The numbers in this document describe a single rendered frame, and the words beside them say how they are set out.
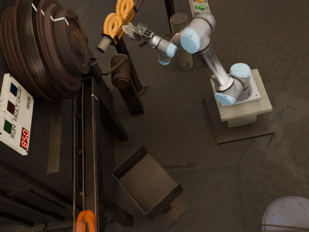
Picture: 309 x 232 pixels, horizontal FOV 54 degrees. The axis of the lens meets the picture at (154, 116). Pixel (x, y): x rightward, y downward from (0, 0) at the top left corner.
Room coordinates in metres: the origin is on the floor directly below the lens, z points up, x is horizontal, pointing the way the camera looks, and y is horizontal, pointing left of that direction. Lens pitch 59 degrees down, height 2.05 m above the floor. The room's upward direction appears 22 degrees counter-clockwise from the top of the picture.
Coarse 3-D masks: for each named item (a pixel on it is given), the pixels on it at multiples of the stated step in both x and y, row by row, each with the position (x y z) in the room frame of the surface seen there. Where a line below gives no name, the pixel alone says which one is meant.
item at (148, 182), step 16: (128, 160) 0.62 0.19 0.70; (144, 160) 0.63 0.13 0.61; (128, 176) 0.58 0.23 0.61; (144, 176) 0.56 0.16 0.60; (160, 176) 0.53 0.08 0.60; (128, 192) 0.48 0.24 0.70; (144, 192) 0.48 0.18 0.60; (160, 192) 0.45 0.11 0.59; (176, 192) 0.41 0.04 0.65; (144, 208) 0.41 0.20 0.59; (160, 208) 0.37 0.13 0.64; (176, 208) 0.50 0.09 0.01; (160, 224) 0.44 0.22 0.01
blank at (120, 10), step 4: (120, 0) 1.61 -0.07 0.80; (124, 0) 1.61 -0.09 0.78; (128, 0) 1.64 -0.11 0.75; (132, 0) 1.66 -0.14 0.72; (116, 4) 1.61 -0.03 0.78; (120, 4) 1.59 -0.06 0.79; (124, 4) 1.61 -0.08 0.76; (128, 4) 1.64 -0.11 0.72; (132, 4) 1.65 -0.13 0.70; (116, 8) 1.59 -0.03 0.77; (120, 8) 1.58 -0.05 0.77; (128, 8) 1.63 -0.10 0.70; (116, 12) 1.58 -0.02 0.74; (120, 12) 1.57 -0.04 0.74; (124, 12) 1.59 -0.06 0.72; (120, 16) 1.56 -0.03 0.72; (124, 16) 1.58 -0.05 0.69
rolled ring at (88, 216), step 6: (90, 210) 0.46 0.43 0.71; (78, 216) 0.43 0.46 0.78; (84, 216) 0.42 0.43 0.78; (90, 216) 0.43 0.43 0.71; (78, 222) 0.40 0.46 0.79; (84, 222) 0.40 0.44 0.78; (90, 222) 0.42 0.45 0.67; (78, 228) 0.38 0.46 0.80; (84, 228) 0.37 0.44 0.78; (90, 228) 0.40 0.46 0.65
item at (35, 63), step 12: (24, 0) 1.12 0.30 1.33; (36, 0) 1.11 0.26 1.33; (24, 12) 1.05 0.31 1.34; (36, 12) 1.05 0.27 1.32; (24, 24) 1.00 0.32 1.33; (36, 24) 1.00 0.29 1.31; (24, 36) 0.96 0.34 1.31; (36, 36) 0.95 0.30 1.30; (24, 48) 0.93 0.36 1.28; (36, 48) 0.90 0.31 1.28; (36, 60) 0.89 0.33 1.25; (36, 72) 0.87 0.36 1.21; (48, 72) 0.86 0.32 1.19; (48, 84) 0.85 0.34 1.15; (60, 96) 0.86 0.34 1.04; (72, 96) 0.89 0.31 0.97
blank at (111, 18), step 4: (108, 16) 1.53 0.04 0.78; (112, 16) 1.52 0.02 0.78; (116, 16) 1.54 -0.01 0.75; (108, 20) 1.50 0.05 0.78; (112, 20) 1.51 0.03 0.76; (116, 20) 1.53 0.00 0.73; (120, 20) 1.55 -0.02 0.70; (104, 24) 1.49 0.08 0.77; (108, 24) 1.48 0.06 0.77; (112, 24) 1.50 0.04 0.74; (116, 24) 1.54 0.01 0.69; (120, 24) 1.54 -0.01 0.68; (104, 28) 1.48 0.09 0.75; (108, 28) 1.47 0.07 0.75; (116, 28) 1.53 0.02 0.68; (104, 32) 1.48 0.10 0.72; (108, 32) 1.46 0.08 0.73; (112, 32) 1.48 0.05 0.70; (112, 36) 1.47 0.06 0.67
